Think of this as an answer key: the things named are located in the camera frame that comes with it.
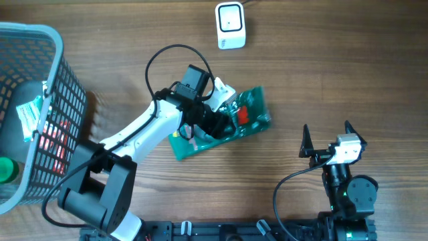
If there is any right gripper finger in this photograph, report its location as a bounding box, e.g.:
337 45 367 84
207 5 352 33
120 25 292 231
298 124 314 158
344 120 368 147

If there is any green 3M gloves packet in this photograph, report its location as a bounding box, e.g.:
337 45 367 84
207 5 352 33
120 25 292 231
169 86 272 161

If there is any light green tissue pack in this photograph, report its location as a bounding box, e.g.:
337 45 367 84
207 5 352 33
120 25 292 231
16 96 43 142

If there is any green lid jar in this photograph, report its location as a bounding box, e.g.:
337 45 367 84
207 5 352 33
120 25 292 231
0 157 19 184

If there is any red Nescafe sachet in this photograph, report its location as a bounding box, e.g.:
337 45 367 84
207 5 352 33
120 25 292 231
39 120 70 174

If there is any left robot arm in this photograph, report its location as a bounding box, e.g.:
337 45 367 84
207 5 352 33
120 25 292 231
58 66 236 240

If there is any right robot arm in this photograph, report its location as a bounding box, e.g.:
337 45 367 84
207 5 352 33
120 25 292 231
299 121 379 241

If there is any white barcode scanner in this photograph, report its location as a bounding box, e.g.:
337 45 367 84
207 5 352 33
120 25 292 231
215 1 246 50

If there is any grey plastic shopping basket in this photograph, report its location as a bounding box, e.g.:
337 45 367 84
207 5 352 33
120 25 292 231
1 22 88 214

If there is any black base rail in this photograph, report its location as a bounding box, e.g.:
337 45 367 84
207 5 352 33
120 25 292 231
79 219 378 241

